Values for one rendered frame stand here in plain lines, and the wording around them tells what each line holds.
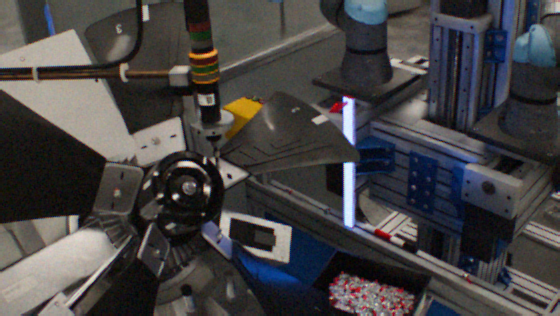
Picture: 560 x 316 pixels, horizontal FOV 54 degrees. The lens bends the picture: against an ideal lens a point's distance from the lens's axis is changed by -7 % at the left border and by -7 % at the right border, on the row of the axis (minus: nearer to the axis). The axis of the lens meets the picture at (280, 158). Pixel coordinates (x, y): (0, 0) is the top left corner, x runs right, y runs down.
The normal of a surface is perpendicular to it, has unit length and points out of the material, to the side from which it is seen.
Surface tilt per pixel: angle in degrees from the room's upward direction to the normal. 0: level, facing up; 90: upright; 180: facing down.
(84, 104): 50
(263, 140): 7
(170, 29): 39
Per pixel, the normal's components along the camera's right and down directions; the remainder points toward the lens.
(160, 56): -0.13, -0.31
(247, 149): -0.04, -0.83
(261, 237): 0.51, -0.31
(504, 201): -0.70, 0.40
